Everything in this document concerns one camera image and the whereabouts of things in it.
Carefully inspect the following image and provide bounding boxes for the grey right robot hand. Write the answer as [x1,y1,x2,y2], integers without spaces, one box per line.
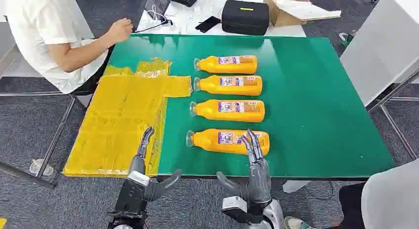
[215,129,273,207]

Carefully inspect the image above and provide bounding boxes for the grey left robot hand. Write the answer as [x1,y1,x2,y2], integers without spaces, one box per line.
[128,126,182,202]

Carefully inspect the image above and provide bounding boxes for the orange drink bottle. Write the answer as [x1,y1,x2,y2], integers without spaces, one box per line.
[185,128,270,156]
[193,75,263,96]
[194,55,258,75]
[189,99,265,123]

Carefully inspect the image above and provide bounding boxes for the white table leg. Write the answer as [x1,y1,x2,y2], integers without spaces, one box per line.
[282,180,312,194]

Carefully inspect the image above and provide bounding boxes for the person's shoe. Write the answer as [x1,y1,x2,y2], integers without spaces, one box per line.
[284,216,316,229]

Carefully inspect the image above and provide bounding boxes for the yellow sheet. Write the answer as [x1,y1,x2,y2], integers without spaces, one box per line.
[62,57,193,179]

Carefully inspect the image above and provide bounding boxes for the green table mat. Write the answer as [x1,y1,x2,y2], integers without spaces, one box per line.
[106,33,396,181]

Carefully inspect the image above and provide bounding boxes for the clear plastic cup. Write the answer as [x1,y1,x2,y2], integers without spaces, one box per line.
[29,158,54,177]

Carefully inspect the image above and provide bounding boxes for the standing person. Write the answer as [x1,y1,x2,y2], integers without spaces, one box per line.
[338,159,419,229]

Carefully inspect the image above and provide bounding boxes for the person's right hand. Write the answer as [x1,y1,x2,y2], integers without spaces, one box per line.
[106,18,134,44]

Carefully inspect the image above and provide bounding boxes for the black carry case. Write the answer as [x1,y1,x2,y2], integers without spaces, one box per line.
[221,0,270,37]

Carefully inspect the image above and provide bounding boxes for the black smartphone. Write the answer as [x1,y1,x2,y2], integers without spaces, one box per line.
[195,15,222,34]

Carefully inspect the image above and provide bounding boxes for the green white small object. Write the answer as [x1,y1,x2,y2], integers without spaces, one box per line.
[338,32,355,48]

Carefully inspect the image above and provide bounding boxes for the cardboard box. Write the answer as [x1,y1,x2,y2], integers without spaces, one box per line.
[263,0,342,28]

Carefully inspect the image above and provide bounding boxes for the white foam sheet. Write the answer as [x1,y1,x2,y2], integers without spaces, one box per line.
[274,0,342,22]

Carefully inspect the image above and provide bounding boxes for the white side table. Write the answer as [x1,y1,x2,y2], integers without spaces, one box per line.
[339,0,419,107]

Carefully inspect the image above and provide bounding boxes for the seated person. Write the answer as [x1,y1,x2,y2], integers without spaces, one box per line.
[4,0,109,95]

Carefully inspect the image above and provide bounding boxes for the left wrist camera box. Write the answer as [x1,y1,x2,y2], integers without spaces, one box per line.
[126,171,151,188]

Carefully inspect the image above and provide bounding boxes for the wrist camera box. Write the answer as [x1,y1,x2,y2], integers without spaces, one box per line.
[126,171,151,188]
[221,196,263,225]

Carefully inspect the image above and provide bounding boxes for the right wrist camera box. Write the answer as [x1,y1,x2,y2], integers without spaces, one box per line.
[221,196,263,225]

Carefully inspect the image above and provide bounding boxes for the black floor cable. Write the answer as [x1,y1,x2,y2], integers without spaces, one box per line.
[302,181,335,202]

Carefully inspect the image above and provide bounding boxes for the metal floor frame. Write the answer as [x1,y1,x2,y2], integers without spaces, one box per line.
[0,91,78,190]

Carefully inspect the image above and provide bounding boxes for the metal side table frame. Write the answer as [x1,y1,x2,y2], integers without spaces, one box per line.
[366,69,419,161]

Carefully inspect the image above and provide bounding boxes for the white cable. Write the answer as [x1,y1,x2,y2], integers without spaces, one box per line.
[145,4,168,24]

